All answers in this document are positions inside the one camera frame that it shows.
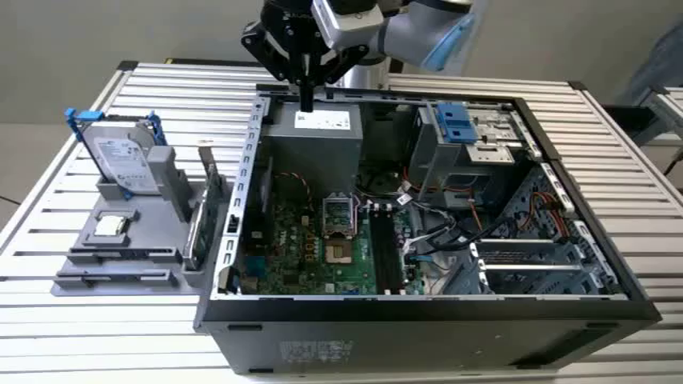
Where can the green graphics card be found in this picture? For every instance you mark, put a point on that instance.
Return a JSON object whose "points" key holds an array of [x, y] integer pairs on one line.
{"points": [[205, 224]]}

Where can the grey parts rack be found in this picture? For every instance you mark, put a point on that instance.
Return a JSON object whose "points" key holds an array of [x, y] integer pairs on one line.
{"points": [[144, 236]]}

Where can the green motherboard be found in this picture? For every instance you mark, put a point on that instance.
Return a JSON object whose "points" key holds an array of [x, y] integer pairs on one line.
{"points": [[341, 276]]}

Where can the black PC case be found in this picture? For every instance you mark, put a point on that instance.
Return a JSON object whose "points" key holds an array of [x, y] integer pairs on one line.
{"points": [[373, 340]]}

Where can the aluminium side table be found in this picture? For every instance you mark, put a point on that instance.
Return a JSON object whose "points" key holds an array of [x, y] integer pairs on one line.
{"points": [[669, 96]]}

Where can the blue plastic drive latch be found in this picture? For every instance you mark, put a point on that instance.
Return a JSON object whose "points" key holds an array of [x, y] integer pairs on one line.
{"points": [[456, 124]]}

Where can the CPU socket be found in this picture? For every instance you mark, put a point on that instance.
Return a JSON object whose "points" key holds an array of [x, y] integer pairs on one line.
{"points": [[340, 252]]}

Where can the hard disk in blue carrier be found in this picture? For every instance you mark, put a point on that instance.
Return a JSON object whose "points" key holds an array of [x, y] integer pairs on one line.
{"points": [[120, 160]]}

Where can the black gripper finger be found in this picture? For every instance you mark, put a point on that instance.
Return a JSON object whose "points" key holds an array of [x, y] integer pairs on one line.
{"points": [[272, 60], [336, 64]]}

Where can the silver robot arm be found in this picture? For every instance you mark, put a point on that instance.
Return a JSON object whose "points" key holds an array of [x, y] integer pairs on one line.
{"points": [[405, 28]]}

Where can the grey metal drive cage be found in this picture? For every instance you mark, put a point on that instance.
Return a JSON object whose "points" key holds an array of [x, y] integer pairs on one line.
{"points": [[480, 160]]}

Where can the grey power supply unit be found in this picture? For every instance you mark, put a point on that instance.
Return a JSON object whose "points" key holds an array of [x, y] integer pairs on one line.
{"points": [[315, 160]]}

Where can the metal disk bay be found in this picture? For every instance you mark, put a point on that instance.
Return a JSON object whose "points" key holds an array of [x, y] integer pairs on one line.
{"points": [[533, 267]]}

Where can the black RAM slot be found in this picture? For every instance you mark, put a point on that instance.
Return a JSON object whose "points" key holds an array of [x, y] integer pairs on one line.
{"points": [[397, 248], [381, 248], [376, 248], [391, 248]]}

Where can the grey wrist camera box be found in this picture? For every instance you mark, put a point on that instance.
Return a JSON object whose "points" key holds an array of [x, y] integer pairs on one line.
{"points": [[347, 24]]}

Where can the silver CPU chip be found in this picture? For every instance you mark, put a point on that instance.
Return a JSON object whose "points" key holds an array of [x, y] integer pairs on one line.
{"points": [[112, 226]]}

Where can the person in blue jeans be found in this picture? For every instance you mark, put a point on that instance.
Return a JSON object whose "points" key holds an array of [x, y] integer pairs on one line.
{"points": [[656, 60]]}

